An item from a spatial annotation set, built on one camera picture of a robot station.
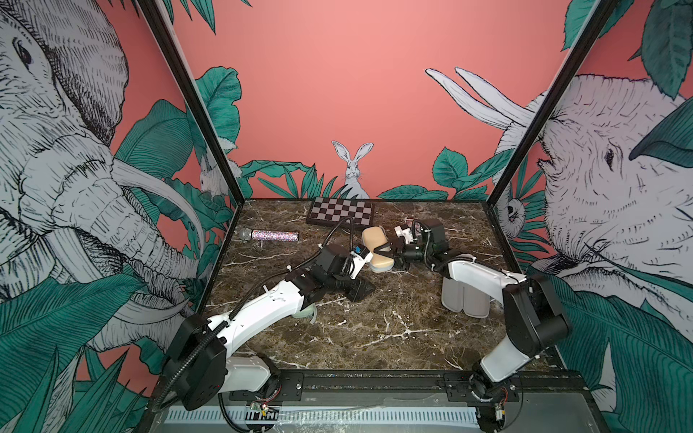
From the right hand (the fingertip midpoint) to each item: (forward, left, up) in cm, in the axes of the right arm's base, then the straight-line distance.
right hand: (375, 251), depth 82 cm
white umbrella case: (+7, 0, -2) cm, 8 cm away
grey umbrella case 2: (-6, -29, -19) cm, 36 cm away
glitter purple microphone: (+17, +37, -14) cm, 43 cm away
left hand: (-9, +2, -2) cm, 9 cm away
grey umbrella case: (-14, +21, -14) cm, 29 cm away
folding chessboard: (+31, +16, -15) cm, 38 cm away
